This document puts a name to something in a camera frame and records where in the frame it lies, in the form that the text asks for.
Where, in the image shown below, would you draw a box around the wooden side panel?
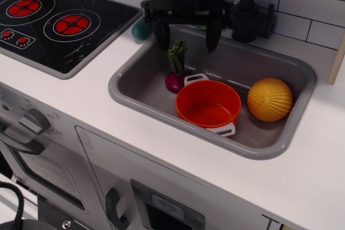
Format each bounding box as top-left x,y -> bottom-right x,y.
328,35 -> 345,85

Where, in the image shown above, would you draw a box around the black toy stove top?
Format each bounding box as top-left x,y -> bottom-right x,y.
1,0 -> 142,80

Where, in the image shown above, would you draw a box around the oven door with window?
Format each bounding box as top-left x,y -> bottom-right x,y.
1,112 -> 111,229

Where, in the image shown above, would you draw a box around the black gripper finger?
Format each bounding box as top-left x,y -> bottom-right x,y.
152,17 -> 170,51
206,14 -> 223,52

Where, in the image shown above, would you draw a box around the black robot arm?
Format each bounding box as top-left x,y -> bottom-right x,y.
141,0 -> 233,52

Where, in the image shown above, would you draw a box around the grey oven knob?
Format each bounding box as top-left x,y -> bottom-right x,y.
19,108 -> 51,135

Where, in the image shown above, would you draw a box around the yellow ribbed toy ball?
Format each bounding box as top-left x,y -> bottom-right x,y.
247,78 -> 293,122

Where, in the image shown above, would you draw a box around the grey oven door handle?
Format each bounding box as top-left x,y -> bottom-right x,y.
1,122 -> 45,155

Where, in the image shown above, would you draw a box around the dark grey cabinet handle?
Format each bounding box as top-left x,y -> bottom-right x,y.
106,188 -> 129,230

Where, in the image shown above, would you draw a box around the orange toy pot white handles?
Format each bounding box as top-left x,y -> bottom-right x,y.
175,73 -> 242,138

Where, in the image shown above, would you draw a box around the dark green toy cucumber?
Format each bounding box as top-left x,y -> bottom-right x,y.
132,16 -> 153,40

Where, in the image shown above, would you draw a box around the black toy faucet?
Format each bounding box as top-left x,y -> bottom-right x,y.
230,0 -> 277,43

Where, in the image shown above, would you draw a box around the purple toy beet green leaves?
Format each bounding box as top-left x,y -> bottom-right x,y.
165,40 -> 190,93

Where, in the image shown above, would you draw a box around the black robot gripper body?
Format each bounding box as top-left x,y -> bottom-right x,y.
141,0 -> 233,27

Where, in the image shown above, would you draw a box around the grey dishwasher control panel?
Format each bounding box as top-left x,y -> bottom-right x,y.
130,179 -> 205,230

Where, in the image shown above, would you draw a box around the light green toy cabbage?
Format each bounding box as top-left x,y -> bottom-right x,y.
189,25 -> 207,31

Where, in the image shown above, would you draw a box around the black braided cable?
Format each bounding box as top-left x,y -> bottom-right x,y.
0,181 -> 25,230

